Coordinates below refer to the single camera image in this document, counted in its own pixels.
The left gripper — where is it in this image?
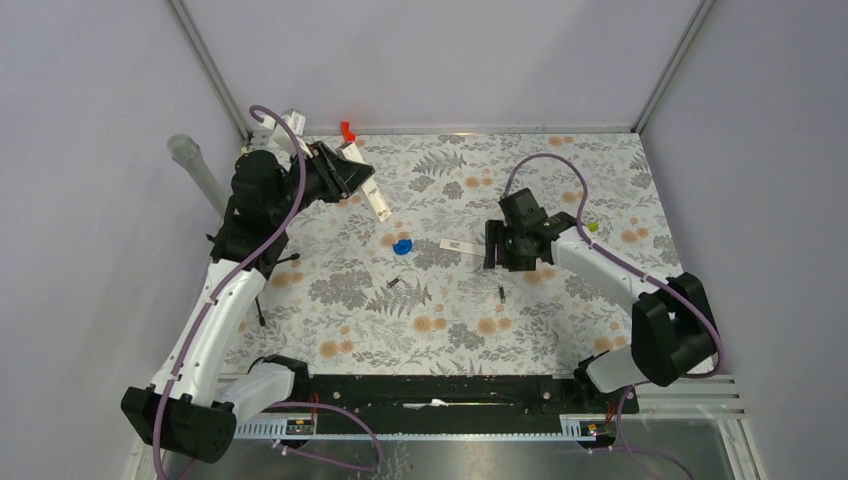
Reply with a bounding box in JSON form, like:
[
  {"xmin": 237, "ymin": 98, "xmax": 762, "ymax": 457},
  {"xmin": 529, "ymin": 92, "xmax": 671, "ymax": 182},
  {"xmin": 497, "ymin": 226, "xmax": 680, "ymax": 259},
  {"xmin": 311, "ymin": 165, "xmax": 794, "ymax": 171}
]
[{"xmin": 270, "ymin": 140, "xmax": 374, "ymax": 224}]

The white remote control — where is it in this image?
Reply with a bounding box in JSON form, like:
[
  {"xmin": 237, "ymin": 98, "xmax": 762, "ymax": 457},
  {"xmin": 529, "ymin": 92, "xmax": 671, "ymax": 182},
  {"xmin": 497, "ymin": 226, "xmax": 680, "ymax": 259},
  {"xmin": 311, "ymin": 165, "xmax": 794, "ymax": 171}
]
[{"xmin": 337, "ymin": 141, "xmax": 391, "ymax": 223}]

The white remote battery cover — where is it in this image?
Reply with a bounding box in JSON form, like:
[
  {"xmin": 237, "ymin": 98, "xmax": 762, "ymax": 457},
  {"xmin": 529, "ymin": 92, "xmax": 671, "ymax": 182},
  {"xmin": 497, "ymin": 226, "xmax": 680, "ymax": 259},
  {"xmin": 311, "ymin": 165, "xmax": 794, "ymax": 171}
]
[{"xmin": 439, "ymin": 239, "xmax": 485, "ymax": 256}]

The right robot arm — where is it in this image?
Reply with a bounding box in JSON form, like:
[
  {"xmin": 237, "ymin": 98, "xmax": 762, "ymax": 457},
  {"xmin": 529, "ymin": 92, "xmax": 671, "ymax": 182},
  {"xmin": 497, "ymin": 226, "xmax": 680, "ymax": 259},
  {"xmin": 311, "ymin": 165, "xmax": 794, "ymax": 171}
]
[{"xmin": 484, "ymin": 189, "xmax": 720, "ymax": 412}]

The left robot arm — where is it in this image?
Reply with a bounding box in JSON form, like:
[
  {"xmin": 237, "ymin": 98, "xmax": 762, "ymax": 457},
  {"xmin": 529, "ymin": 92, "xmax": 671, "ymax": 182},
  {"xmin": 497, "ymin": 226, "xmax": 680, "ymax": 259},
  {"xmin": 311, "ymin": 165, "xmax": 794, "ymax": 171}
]
[{"xmin": 121, "ymin": 141, "xmax": 375, "ymax": 464}]

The red plastic piece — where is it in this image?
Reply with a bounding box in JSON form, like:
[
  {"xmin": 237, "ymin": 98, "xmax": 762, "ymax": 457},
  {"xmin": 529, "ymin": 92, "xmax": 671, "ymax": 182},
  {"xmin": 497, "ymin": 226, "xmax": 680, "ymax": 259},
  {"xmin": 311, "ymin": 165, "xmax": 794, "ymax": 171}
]
[{"xmin": 340, "ymin": 121, "xmax": 357, "ymax": 143}]

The blue plastic piece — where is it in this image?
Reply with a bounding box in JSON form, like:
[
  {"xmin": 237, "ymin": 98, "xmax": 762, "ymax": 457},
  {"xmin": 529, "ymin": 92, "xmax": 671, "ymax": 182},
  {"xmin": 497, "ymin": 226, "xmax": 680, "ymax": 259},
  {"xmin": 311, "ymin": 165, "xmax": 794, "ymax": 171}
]
[{"xmin": 392, "ymin": 238, "xmax": 414, "ymax": 256}]

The floral patterned table mat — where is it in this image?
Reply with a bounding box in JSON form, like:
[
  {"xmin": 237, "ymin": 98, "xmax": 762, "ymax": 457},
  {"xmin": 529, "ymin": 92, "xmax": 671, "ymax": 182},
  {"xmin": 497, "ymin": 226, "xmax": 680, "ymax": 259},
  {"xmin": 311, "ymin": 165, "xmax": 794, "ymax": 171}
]
[{"xmin": 224, "ymin": 134, "xmax": 680, "ymax": 375}]

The microphone on black tripod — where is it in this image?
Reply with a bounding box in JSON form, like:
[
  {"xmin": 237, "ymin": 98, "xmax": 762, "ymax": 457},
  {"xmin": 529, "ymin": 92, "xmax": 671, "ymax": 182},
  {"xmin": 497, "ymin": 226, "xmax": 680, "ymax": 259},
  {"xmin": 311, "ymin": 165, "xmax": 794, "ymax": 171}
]
[{"xmin": 167, "ymin": 134, "xmax": 307, "ymax": 329}]

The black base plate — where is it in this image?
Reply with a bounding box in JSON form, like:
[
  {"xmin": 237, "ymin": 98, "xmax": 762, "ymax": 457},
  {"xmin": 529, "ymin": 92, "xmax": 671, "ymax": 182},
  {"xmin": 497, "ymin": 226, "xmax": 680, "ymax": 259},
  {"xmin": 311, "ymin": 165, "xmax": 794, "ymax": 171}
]
[{"xmin": 266, "ymin": 374, "xmax": 639, "ymax": 436}]

